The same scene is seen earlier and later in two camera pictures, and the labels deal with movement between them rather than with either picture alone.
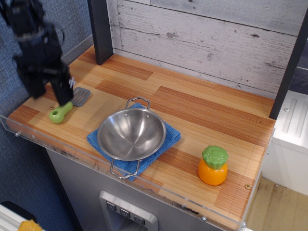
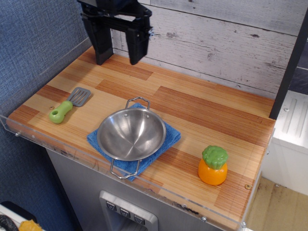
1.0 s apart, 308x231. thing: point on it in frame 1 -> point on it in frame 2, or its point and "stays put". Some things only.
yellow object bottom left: (29, 225) stays put
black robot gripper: (41, 58) -> (129, 14)
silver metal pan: (128, 135) stays put
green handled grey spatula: (80, 95) stays put
